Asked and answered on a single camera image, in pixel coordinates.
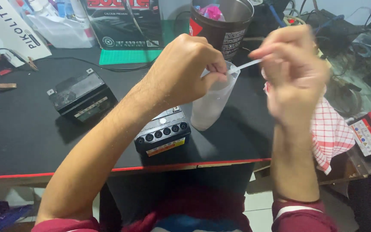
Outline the person's left hand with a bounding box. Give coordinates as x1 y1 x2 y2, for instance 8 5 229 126
144 33 228 109

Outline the person's right hand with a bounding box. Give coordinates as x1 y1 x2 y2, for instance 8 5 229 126
249 25 331 127

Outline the white plastic strip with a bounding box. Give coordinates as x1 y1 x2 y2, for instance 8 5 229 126
227 59 263 75

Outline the translucent white plastic bottle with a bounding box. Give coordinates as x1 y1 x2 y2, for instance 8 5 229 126
190 60 241 131

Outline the brown metal can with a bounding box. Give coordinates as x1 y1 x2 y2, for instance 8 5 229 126
189 0 255 62

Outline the pink plastic bag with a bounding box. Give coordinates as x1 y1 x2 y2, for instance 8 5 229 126
195 4 226 22

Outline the red checked white cloth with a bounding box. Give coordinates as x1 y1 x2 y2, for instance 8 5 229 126
263 81 356 175

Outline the black motorcycle battery with caps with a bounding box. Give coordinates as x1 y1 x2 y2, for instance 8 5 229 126
134 106 192 157

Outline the green cutting mat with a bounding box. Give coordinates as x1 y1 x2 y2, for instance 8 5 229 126
99 20 192 66

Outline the black battery carton box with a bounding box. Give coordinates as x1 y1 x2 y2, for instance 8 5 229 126
81 0 165 50

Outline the person's maroon striped shirt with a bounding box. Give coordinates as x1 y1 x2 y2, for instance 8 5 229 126
31 185 338 232

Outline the black dusty motorcycle battery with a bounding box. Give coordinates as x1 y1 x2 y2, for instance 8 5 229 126
47 68 118 123

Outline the white plastic bag of bottles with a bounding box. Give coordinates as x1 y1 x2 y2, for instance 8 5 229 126
10 0 96 49

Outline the white paper bag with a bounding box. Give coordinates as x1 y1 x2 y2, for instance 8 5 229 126
0 0 52 67

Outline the blue cloth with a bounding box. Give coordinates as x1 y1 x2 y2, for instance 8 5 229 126
0 199 34 232

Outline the heap of cables and devices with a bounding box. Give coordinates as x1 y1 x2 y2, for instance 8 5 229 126
247 0 371 118

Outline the black cable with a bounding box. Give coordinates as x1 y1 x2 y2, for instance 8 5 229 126
0 48 155 73

